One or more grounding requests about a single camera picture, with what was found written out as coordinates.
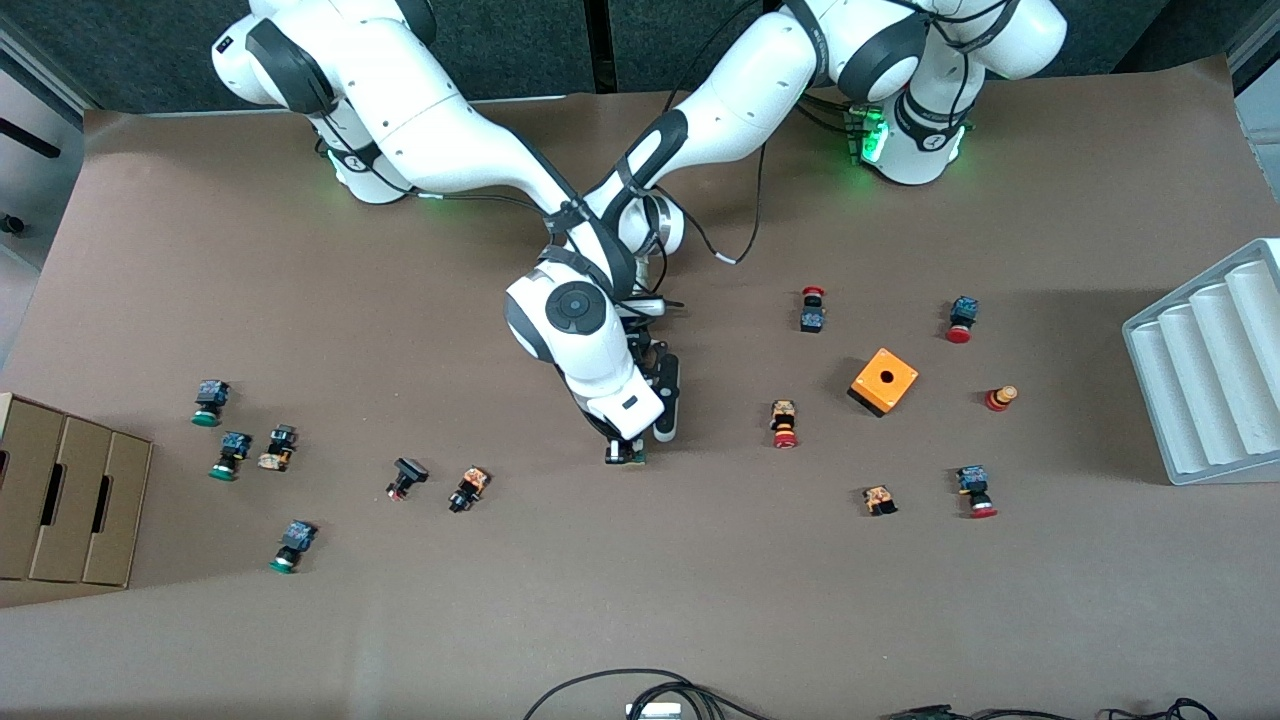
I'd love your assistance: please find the black pushbutton orange block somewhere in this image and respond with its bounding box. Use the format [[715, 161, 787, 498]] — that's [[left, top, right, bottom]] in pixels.
[[448, 465, 491, 514], [257, 424, 299, 473]]

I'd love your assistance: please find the black square pushbutton red base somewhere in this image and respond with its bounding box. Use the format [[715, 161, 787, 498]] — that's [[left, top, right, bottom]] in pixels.
[[385, 457, 431, 502]]

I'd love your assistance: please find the black vertical divider strip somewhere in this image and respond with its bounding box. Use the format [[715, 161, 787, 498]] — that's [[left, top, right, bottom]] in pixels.
[[585, 0, 616, 94]]

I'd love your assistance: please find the green pushbutton blue block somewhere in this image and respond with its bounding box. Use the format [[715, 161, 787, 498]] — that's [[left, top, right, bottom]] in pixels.
[[268, 519, 319, 575], [191, 379, 232, 428], [208, 431, 253, 482]]

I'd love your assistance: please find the brown cardboard box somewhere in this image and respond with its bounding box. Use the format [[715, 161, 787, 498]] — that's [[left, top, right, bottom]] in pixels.
[[0, 392, 154, 589]]

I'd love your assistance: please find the white ridged plastic tray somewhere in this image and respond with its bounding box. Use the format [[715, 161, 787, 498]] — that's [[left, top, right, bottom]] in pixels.
[[1121, 237, 1280, 487]]

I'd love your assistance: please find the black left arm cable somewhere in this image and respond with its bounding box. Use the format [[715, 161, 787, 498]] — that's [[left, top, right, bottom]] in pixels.
[[680, 135, 771, 267]]

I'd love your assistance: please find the orange button enclosure box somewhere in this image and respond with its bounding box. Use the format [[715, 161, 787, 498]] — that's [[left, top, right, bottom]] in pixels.
[[848, 347, 920, 418]]

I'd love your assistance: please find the black looped cable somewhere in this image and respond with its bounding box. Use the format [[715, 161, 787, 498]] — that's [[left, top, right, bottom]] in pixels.
[[522, 667, 776, 720]]

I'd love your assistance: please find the black base cable bundle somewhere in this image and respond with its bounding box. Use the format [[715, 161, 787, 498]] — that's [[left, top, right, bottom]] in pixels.
[[800, 88, 863, 136]]

